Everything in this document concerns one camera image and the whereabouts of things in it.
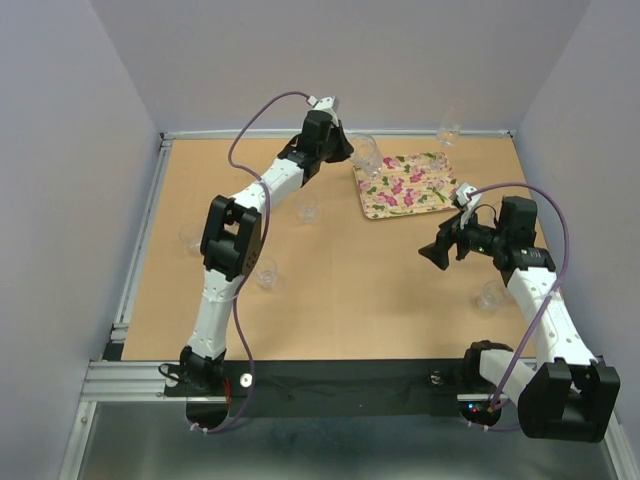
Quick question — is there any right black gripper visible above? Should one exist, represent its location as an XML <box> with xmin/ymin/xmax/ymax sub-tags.
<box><xmin>417</xmin><ymin>206</ymin><xmax>507</xmax><ymax>269</ymax></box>

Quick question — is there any large clear tumbler glass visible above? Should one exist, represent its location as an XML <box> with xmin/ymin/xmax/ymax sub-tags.
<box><xmin>350</xmin><ymin>133</ymin><xmax>383</xmax><ymax>178</ymax></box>

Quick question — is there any tall stemmed wine glass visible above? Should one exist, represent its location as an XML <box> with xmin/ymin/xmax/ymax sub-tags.
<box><xmin>436</xmin><ymin>99</ymin><xmax>466</xmax><ymax>147</ymax></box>

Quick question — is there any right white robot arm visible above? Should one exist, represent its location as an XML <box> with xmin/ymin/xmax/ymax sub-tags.
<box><xmin>418</xmin><ymin>196</ymin><xmax>620</xmax><ymax>443</ymax></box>

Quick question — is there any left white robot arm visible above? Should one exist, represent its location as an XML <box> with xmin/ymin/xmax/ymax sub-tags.
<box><xmin>172</xmin><ymin>105</ymin><xmax>353</xmax><ymax>394</ymax></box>

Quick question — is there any floral patterned tray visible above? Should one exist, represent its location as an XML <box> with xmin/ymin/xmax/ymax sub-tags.
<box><xmin>353</xmin><ymin>152</ymin><xmax>458</xmax><ymax>220</ymax></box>

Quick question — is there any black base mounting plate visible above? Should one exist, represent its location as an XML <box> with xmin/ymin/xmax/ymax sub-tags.
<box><xmin>158</xmin><ymin>359</ymin><xmax>493</xmax><ymax>432</ymax></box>

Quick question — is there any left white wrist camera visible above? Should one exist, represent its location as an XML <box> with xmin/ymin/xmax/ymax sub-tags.
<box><xmin>306</xmin><ymin>95</ymin><xmax>339</xmax><ymax>123</ymax></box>

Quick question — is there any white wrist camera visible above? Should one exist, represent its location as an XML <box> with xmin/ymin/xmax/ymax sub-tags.
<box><xmin>450</xmin><ymin>183</ymin><xmax>481</xmax><ymax>229</ymax></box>
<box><xmin>306</xmin><ymin>95</ymin><xmax>339</xmax><ymax>123</ymax></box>

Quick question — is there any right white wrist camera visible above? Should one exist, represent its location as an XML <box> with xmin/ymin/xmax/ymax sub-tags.
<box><xmin>450</xmin><ymin>183</ymin><xmax>481</xmax><ymax>229</ymax></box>

